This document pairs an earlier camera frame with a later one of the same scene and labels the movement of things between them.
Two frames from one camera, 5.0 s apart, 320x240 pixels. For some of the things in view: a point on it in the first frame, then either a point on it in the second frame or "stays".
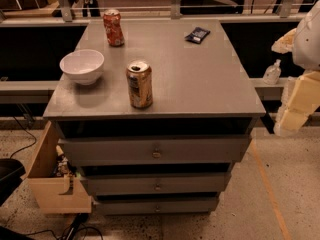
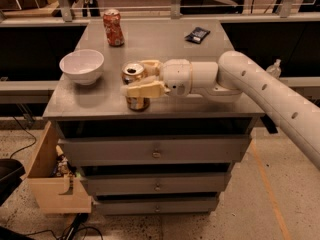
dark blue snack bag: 198,35 stays
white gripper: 308,42 -> 175,74
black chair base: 11,171 stays
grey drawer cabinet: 158,122 stays
